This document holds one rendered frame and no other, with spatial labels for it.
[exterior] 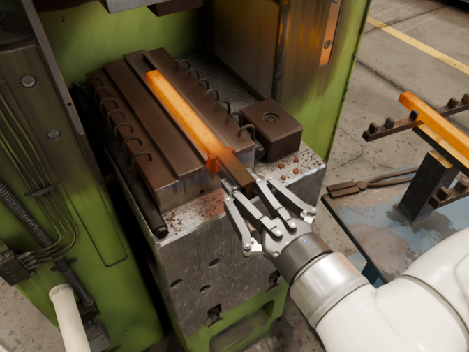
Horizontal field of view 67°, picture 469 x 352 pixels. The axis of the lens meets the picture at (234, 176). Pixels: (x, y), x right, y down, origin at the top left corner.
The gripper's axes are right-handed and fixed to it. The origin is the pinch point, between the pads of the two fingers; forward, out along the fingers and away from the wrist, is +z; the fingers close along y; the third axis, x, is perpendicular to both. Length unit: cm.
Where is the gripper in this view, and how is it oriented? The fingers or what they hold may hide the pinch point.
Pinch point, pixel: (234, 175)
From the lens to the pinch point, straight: 59.5
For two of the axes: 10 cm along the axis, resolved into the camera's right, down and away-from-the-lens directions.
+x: 0.0, -6.8, -7.4
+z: -5.2, -6.3, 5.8
